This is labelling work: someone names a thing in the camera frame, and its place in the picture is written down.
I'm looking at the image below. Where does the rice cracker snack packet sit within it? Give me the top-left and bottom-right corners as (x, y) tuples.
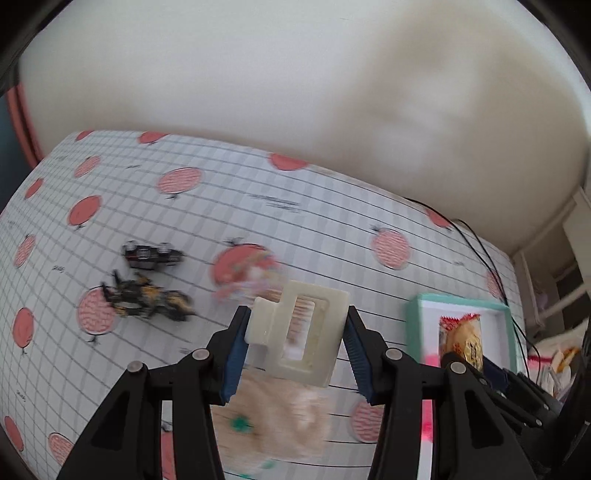
(439, 313), (484, 371)

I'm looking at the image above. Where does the beige snack bag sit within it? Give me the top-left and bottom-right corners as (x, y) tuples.
(211, 369), (332, 476)

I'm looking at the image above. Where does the red window frame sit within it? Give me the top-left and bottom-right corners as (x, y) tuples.
(5, 83), (44, 169)

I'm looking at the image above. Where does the cream plastic hair clip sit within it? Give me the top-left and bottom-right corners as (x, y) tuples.
(245, 281), (349, 388)

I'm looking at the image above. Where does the black toy car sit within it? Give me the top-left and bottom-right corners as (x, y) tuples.
(121, 241), (184, 270)

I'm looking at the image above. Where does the black cable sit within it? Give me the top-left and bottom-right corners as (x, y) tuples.
(406, 197), (544, 370)

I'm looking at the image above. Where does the teal rimmed white tray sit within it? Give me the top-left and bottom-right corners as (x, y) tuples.
(404, 293), (521, 480)

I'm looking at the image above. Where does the cotton swab bag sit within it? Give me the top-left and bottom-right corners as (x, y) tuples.
(211, 243), (287, 302)

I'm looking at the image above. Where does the pomegranate grid tablecloth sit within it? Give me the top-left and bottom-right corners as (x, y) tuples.
(1, 131), (523, 479)

